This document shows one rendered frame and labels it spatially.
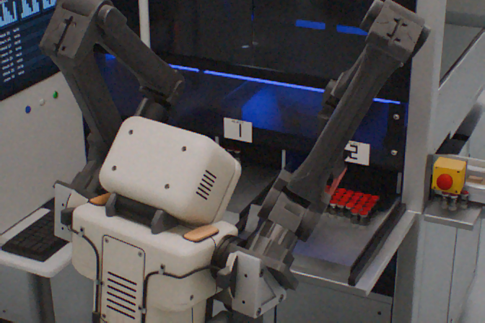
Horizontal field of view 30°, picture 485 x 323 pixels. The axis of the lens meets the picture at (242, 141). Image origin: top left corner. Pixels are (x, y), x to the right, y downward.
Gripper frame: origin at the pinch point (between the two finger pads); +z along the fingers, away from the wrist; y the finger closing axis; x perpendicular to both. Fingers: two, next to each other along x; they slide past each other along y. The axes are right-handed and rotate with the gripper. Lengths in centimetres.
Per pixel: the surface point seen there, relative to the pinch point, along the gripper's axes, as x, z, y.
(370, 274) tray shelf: -9.8, 21.0, 3.8
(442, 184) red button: -17.6, 9.9, 33.9
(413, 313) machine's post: -12, 53, 37
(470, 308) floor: -12, 111, 128
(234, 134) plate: 42, 10, 37
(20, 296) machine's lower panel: 127, 89, 34
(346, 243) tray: 0.1, 21.0, 14.1
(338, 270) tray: -3.5, 19.1, -0.4
